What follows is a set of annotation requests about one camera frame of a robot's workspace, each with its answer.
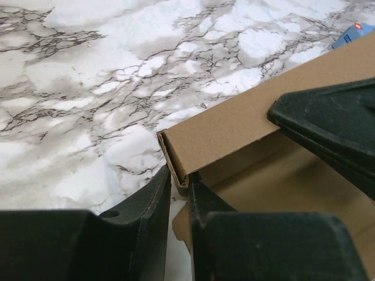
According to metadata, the brown cardboard box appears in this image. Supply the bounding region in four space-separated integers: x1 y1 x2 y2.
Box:
158 33 374 279

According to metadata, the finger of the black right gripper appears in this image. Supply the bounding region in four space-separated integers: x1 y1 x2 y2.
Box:
267 78 374 199

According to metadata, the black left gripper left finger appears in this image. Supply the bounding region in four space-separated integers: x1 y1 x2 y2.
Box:
1 166 171 280

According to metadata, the blue small box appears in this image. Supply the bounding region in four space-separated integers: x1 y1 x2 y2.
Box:
332 23 375 49

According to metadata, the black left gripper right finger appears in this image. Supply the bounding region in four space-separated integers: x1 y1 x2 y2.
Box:
187 177 368 280

